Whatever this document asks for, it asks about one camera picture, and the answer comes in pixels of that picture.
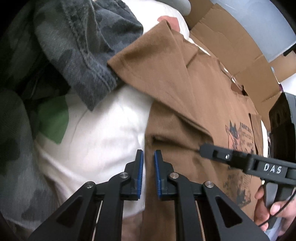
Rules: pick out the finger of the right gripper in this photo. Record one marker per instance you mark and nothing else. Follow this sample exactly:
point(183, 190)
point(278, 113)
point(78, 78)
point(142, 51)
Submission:
point(232, 158)

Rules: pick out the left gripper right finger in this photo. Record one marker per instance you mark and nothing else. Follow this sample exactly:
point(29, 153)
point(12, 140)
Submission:
point(202, 211)

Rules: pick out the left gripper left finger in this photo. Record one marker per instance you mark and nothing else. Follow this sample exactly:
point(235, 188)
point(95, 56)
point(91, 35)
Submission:
point(94, 211)

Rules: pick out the brown graphic t-shirt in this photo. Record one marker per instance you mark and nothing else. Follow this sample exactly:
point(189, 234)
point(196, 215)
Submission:
point(194, 103)

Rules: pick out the grey camouflage jacket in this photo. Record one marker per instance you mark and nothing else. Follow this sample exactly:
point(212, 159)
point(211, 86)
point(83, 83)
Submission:
point(48, 48)

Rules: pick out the person right hand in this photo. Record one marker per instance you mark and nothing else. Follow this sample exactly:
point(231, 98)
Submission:
point(262, 214)

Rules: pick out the cream bear print bedsheet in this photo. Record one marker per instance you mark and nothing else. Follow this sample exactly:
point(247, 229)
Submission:
point(80, 145)

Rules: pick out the brown cardboard sheet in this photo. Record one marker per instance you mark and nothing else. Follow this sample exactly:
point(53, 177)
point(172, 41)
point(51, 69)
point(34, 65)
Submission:
point(219, 33)

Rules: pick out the grey wrapped mattress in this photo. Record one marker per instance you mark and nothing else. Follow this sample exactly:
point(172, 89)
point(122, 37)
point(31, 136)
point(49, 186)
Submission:
point(264, 23)

